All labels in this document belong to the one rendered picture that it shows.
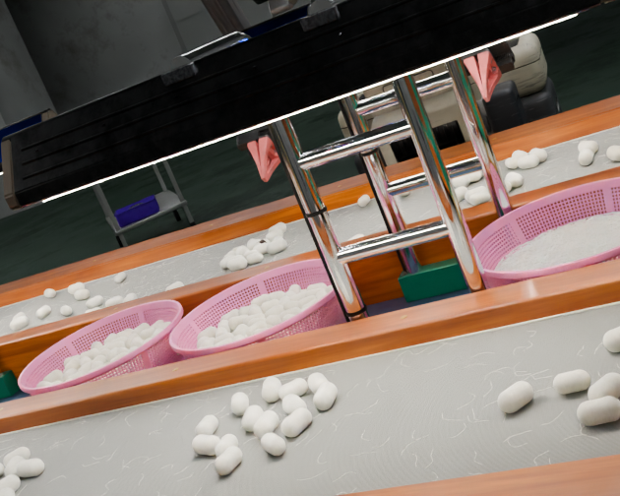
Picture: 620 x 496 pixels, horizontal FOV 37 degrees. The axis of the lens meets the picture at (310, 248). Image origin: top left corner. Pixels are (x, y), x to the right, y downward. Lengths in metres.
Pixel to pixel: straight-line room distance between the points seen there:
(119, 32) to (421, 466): 11.71
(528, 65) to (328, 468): 1.65
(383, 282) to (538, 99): 1.12
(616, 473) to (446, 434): 0.21
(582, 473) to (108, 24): 11.91
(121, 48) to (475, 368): 11.61
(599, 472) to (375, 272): 0.74
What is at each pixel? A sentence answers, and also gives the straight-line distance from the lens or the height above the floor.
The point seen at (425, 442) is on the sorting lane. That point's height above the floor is 0.74.
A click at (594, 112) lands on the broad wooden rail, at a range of 1.65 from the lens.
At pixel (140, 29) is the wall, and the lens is 12.25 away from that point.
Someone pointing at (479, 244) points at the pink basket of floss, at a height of 0.76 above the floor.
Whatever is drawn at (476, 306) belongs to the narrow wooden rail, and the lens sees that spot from 1.00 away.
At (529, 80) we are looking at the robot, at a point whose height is 0.73.
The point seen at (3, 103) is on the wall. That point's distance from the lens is 11.41.
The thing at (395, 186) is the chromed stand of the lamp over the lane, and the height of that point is 0.84.
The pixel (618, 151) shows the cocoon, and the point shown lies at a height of 0.76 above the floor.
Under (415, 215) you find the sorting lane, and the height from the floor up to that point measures 0.74.
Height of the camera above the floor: 1.14
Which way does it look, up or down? 15 degrees down
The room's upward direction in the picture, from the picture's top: 22 degrees counter-clockwise
